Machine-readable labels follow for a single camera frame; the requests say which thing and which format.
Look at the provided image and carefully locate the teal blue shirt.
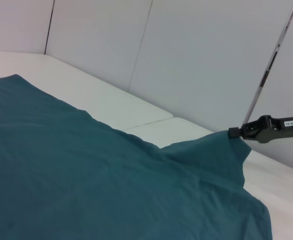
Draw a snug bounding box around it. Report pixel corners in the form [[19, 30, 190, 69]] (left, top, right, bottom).
[[0, 74, 274, 240]]

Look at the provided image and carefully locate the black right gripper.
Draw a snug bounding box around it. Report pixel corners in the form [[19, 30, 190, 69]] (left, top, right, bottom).
[[228, 114, 293, 145]]

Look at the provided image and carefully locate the silver metal pole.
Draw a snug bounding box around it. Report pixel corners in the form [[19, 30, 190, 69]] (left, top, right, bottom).
[[242, 0, 293, 126]]

